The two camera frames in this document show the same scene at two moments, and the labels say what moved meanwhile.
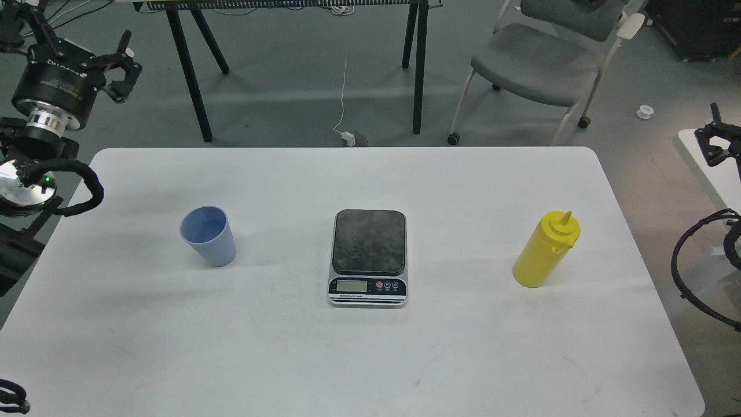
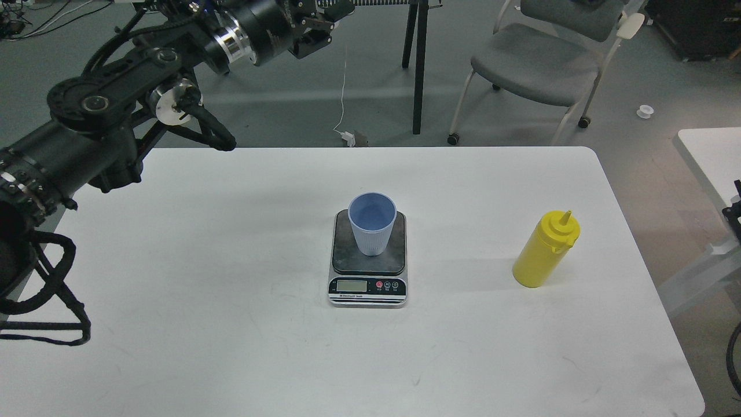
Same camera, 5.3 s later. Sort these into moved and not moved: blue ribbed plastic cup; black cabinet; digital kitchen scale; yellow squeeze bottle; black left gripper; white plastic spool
Moved: blue ribbed plastic cup; black left gripper
Not moved: black cabinet; white plastic spool; yellow squeeze bottle; digital kitchen scale
